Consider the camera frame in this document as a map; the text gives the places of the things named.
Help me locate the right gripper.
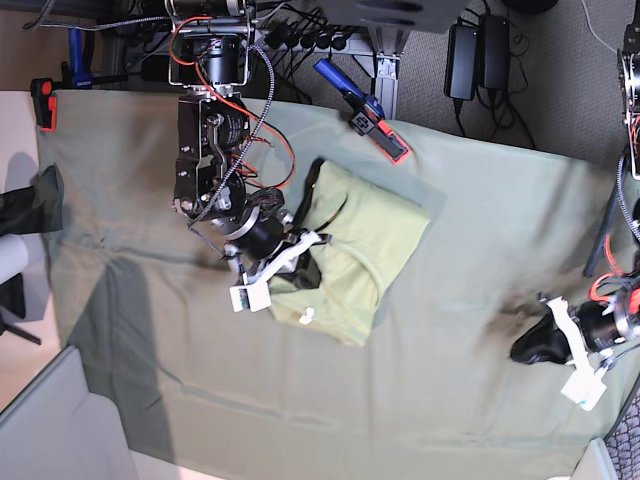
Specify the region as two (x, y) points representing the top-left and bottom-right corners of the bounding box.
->
(224, 209), (322, 290)

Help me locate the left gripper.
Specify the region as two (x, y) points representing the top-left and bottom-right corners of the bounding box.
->
(509, 289), (639, 365)

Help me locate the light green T-shirt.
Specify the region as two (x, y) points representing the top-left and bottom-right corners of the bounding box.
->
(269, 161), (430, 347)

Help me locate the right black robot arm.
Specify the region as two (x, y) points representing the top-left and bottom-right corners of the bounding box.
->
(165, 1), (324, 289)

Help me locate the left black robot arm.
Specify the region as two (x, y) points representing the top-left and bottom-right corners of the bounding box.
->
(510, 10), (639, 365)

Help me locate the grey-green table cloth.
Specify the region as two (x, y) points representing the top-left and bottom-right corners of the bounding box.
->
(38, 90), (639, 479)

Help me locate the blue black clamp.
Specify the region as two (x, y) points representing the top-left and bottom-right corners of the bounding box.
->
(314, 59), (410, 165)

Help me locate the black power adapter brick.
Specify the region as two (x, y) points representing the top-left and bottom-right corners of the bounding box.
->
(444, 24), (478, 101)

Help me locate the dark cloth piece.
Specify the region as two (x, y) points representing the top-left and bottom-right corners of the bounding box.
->
(0, 165), (64, 236)

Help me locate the white box at edge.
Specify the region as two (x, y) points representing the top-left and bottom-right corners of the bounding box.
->
(1, 347), (138, 479)

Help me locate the red black clamp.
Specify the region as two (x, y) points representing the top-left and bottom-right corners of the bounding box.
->
(30, 78), (58, 132)

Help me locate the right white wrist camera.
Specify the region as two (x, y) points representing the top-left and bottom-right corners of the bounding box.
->
(229, 231), (321, 312)

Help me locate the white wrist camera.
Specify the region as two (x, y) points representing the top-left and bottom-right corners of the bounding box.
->
(229, 231), (321, 312)
(542, 296), (607, 412)

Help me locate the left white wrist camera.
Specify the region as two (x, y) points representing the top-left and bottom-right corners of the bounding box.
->
(542, 296), (607, 412)

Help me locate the grey aluminium table frame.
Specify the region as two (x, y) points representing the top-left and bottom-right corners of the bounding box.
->
(103, 29), (409, 119)

